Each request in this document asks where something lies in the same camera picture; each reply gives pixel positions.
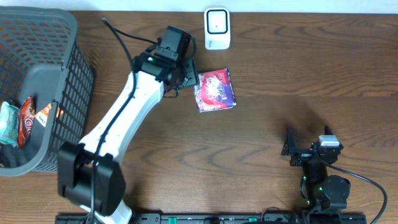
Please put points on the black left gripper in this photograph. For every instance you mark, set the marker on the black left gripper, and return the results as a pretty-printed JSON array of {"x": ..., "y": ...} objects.
[{"x": 191, "y": 76}]

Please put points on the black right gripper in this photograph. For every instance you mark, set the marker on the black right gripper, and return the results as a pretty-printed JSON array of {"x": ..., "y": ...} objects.
[{"x": 304, "y": 150}]

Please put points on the purple red snack packet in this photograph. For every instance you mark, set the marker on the purple red snack packet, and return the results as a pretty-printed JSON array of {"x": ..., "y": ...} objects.
[{"x": 215, "y": 91}]

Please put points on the orange tissue pack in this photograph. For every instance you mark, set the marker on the orange tissue pack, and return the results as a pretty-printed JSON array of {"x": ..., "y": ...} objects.
[{"x": 42, "y": 115}]

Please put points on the orange red snack bar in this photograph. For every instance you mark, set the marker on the orange red snack bar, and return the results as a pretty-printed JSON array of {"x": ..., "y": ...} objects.
[{"x": 26, "y": 121}]

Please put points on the teal wet wipes packet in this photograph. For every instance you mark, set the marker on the teal wet wipes packet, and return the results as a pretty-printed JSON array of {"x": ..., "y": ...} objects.
[{"x": 9, "y": 124}]

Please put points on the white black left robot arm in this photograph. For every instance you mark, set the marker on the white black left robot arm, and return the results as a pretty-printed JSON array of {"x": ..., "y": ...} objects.
[{"x": 89, "y": 172}]

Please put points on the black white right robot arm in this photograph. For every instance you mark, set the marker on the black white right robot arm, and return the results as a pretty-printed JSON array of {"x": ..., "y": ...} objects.
[{"x": 326, "y": 193}]

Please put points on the white barcode scanner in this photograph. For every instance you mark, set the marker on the white barcode scanner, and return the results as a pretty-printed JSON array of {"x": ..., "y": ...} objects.
[{"x": 217, "y": 28}]

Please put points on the grey plastic basket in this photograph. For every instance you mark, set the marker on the grey plastic basket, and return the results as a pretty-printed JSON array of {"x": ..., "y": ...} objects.
[{"x": 41, "y": 58}]

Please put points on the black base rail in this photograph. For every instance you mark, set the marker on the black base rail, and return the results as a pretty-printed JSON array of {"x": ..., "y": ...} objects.
[{"x": 153, "y": 218}]

